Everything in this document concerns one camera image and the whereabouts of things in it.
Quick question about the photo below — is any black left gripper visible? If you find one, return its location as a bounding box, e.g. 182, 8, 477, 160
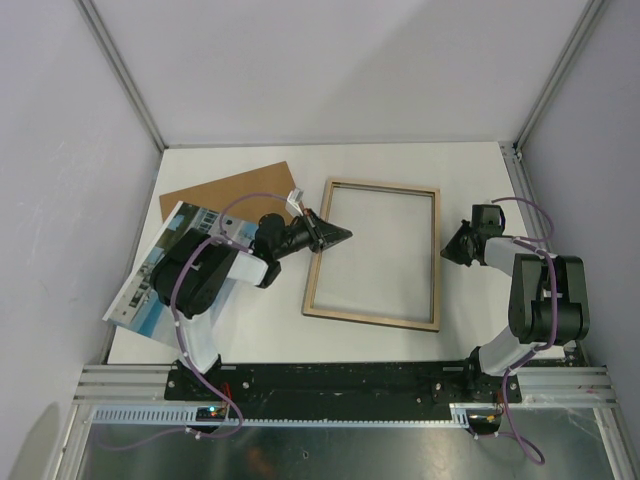
273, 208, 351, 260

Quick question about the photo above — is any wooden picture frame black front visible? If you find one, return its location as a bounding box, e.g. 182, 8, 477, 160
302, 178, 441, 332

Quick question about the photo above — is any building photo print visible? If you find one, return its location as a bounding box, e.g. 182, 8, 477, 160
104, 202, 258, 347

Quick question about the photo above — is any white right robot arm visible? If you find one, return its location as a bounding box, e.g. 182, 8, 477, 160
441, 198, 590, 401

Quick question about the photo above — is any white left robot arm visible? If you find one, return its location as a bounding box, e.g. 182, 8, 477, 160
151, 209, 353, 400

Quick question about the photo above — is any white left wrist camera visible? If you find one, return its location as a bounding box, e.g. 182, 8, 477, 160
285, 188, 305, 217

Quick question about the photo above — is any brown frame backing board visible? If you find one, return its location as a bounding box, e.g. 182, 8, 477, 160
159, 162, 295, 223

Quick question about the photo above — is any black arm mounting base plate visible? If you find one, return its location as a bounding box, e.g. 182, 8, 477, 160
164, 361, 522, 422

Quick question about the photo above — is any white slotted cable duct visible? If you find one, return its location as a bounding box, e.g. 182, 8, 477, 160
92, 404, 500, 428

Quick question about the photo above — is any aluminium table edge rail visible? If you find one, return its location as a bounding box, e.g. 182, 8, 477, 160
498, 141, 611, 401

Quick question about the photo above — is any right aluminium corner post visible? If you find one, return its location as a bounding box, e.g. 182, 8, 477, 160
512, 0, 610, 151

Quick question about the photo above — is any aluminium corner post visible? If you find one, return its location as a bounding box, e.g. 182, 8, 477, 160
74, 0, 167, 153
512, 0, 610, 151

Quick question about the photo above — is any left aluminium corner post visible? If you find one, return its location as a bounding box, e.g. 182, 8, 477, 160
74, 0, 167, 153

